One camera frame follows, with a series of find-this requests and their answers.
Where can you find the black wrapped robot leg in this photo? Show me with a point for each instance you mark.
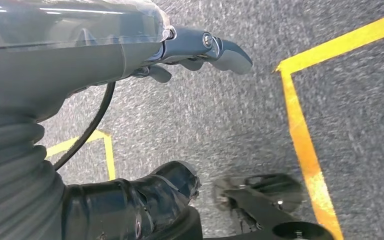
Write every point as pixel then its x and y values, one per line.
pixel 119 208

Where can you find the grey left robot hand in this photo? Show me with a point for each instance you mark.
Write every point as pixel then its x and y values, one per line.
pixel 62 63

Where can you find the metal robot foot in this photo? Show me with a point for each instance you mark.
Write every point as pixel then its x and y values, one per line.
pixel 278 188

